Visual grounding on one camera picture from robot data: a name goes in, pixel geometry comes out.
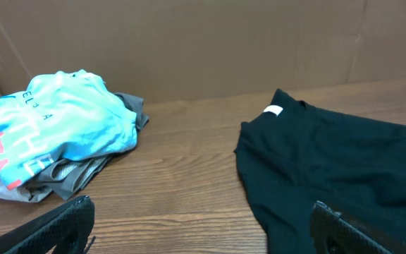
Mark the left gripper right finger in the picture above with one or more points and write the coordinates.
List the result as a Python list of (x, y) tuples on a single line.
[(334, 231)]

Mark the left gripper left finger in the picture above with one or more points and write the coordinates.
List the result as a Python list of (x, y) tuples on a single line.
[(64, 230)]

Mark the black t-shirt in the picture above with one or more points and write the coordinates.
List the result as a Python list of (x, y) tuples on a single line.
[(294, 154)]

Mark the grey folded garment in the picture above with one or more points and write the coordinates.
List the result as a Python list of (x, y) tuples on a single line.
[(67, 178)]

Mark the white folded garment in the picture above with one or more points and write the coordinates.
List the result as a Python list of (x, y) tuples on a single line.
[(25, 193)]

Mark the light blue printed t-shirt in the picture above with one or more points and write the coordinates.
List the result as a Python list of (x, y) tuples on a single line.
[(60, 116)]

